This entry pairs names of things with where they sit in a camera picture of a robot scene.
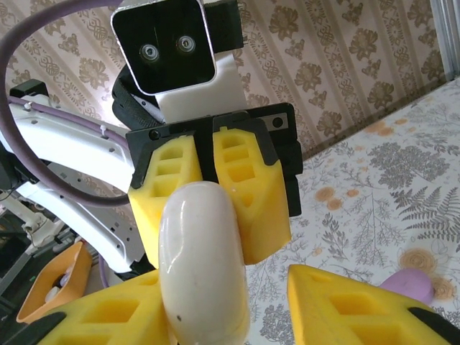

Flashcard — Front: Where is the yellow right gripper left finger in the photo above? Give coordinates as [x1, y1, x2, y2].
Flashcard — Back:
[0, 269, 174, 345]

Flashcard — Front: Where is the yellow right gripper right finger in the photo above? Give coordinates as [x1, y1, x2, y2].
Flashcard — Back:
[288, 264, 460, 345]

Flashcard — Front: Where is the purple earbud charging case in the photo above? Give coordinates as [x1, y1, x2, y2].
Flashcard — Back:
[379, 269, 436, 307]

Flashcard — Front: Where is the orange plastic bin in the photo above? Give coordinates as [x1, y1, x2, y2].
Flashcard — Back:
[16, 241, 93, 325]

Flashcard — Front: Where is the floral patterned table mat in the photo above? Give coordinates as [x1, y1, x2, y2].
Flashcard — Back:
[247, 77, 460, 345]

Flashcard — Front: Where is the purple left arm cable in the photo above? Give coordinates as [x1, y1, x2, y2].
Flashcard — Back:
[0, 0, 134, 288]

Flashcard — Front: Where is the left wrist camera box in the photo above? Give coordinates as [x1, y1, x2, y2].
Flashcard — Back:
[110, 0, 217, 96]

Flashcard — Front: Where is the aluminium frame post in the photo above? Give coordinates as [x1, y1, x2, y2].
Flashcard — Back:
[429, 0, 460, 83]

